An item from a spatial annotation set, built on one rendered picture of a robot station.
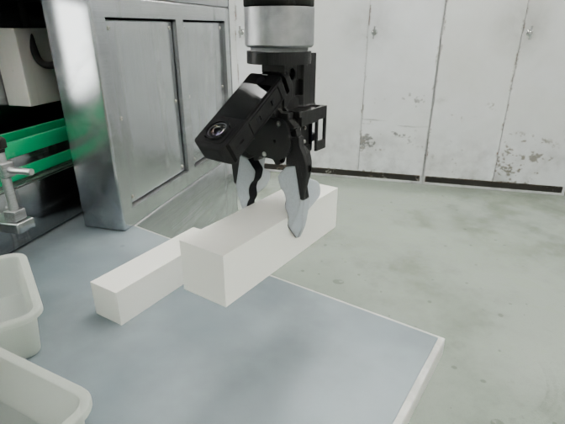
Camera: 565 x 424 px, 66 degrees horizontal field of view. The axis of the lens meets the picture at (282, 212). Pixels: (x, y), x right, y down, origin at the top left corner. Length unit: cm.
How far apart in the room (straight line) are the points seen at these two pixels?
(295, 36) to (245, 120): 10
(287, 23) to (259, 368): 44
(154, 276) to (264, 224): 31
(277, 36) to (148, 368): 46
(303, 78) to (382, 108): 306
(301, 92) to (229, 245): 20
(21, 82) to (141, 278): 68
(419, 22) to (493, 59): 58
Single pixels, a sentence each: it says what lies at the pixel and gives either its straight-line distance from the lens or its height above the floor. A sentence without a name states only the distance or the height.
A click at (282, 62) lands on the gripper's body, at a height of 115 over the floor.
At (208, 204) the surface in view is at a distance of 144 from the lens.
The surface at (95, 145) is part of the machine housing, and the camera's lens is 102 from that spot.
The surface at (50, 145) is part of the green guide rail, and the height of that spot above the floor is 94.
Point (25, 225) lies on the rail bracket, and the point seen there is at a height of 85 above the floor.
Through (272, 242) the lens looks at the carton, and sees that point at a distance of 50.
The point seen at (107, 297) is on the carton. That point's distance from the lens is 74.
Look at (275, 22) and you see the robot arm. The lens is 47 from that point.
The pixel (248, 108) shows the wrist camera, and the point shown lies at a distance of 46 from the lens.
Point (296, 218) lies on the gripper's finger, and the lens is 51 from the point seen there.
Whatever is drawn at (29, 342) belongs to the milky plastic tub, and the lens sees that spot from 73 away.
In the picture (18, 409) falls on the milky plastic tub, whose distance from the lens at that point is 66.
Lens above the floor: 118
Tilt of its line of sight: 23 degrees down
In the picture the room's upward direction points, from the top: straight up
